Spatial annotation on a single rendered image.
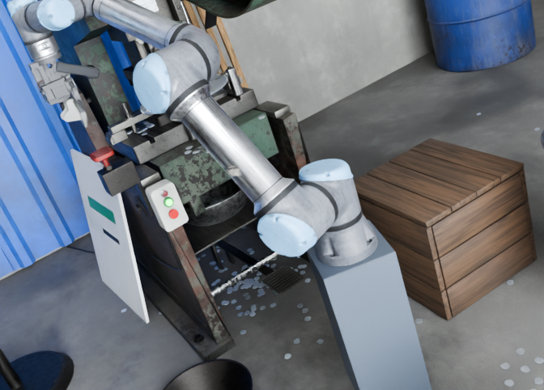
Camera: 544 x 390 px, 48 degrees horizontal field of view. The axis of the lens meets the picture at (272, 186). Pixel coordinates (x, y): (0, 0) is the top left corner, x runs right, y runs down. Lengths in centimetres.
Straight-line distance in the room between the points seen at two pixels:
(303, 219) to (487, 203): 74
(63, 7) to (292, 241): 78
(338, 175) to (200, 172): 66
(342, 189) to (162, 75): 46
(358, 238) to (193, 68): 53
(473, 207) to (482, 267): 21
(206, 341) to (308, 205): 92
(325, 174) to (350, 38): 260
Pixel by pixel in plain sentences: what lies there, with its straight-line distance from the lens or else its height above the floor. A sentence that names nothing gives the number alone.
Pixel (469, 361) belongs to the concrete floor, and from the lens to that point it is 179.
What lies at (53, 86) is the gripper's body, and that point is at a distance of 170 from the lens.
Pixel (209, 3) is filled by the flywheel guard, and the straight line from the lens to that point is 233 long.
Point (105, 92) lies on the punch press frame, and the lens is 219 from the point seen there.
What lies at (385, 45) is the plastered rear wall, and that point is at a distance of 408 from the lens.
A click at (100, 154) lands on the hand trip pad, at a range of 177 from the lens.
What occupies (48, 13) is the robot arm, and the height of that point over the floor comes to 116.
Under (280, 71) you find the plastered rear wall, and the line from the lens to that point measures 362.
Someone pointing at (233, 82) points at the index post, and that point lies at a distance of 202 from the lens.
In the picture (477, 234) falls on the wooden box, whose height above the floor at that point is 22.
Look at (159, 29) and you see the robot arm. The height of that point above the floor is 105.
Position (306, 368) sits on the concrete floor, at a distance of 189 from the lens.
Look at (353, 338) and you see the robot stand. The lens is 153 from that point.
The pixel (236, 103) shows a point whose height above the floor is 68.
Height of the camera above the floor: 125
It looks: 24 degrees down
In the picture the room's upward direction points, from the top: 19 degrees counter-clockwise
